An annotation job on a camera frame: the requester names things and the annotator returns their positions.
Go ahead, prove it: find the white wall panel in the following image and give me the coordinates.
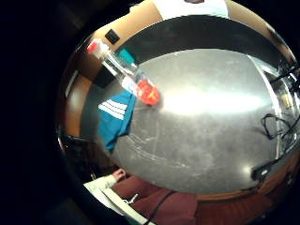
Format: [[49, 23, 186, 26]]
[[152, 0, 230, 21]]

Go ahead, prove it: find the small teal box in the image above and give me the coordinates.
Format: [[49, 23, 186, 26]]
[[117, 48, 137, 66]]

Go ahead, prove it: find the black looped cable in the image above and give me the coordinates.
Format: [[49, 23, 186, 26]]
[[261, 112, 300, 141]]

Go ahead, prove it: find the black box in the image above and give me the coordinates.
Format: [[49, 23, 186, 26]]
[[93, 66, 117, 90]]

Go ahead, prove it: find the clear plastic bottle red label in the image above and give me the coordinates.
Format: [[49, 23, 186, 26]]
[[86, 38, 162, 107]]

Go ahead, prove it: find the teal garment with white stripes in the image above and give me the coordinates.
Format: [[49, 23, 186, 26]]
[[97, 89, 138, 152]]

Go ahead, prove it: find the black wall plate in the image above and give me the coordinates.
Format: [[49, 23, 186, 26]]
[[104, 28, 121, 45]]

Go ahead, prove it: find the thin black cable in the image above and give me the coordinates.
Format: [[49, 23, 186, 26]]
[[143, 189, 178, 225]]

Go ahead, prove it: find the black chair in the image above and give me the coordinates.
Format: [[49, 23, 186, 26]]
[[60, 133, 107, 182]]

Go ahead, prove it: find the black power adapter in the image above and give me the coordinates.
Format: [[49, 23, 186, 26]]
[[251, 162, 276, 182]]

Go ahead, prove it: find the the person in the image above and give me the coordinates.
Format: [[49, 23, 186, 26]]
[[83, 168, 201, 225]]

